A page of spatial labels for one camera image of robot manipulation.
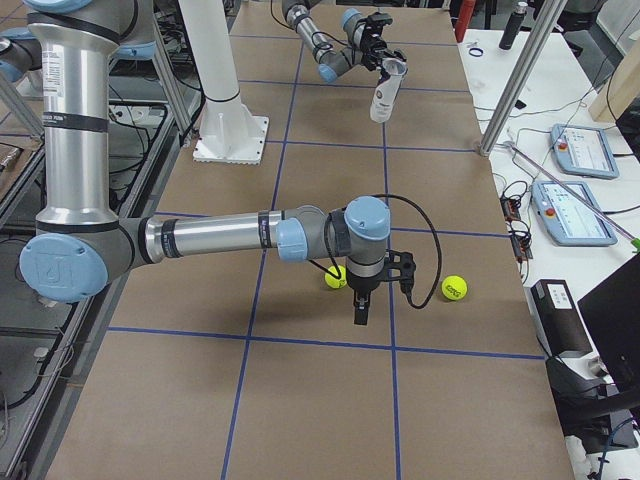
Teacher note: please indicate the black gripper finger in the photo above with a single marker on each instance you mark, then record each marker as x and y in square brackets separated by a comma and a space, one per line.
[364, 312]
[376, 63]
[399, 54]
[357, 315]

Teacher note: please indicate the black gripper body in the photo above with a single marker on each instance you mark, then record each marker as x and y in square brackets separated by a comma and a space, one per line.
[372, 48]
[362, 285]

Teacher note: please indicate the yellow Roland Garros tennis ball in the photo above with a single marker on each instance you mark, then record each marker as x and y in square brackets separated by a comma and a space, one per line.
[335, 277]

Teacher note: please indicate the white blue tennis ball can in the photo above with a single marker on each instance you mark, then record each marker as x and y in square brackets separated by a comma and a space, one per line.
[386, 92]

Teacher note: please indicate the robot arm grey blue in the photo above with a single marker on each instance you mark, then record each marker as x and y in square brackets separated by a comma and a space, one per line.
[82, 244]
[332, 63]

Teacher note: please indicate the yellow tennis ball far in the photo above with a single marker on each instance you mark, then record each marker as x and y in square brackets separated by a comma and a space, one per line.
[454, 287]

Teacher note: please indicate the black bottle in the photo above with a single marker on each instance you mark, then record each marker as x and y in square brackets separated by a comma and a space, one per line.
[513, 25]

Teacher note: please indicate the small circuit board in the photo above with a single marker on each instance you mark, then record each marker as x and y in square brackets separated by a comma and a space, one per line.
[518, 230]

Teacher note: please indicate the black box white label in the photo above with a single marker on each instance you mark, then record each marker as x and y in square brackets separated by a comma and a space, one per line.
[559, 319]

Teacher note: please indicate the teach pendant far blue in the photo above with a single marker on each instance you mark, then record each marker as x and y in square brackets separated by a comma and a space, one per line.
[583, 151]

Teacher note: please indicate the teach pendant blue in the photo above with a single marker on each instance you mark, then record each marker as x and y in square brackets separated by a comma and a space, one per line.
[568, 221]
[583, 151]

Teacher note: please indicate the teach pendant near blue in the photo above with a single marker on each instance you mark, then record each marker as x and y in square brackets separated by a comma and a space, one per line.
[568, 221]

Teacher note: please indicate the black computer monitor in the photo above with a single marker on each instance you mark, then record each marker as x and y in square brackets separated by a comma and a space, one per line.
[611, 314]

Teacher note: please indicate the aluminium frame post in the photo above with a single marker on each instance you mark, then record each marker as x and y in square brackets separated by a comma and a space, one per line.
[525, 63]

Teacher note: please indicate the white camera mast base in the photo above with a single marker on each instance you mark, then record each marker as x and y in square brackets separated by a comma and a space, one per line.
[228, 132]

